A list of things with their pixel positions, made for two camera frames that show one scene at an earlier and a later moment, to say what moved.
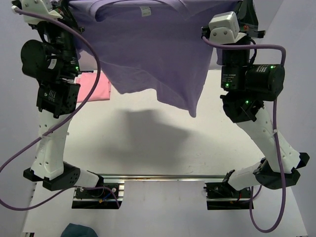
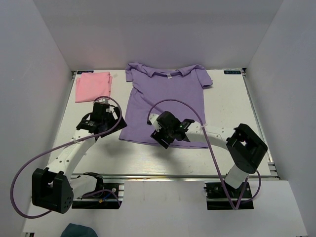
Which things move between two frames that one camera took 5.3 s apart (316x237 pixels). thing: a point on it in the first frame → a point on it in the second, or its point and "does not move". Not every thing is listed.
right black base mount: x=223 y=196 does not move
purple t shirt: x=153 y=47 → x=152 y=91
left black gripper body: x=59 y=37 → x=108 y=121
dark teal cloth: x=73 y=230 does not move
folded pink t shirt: x=87 y=81 does not move
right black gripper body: x=242 y=57 → x=169 y=132
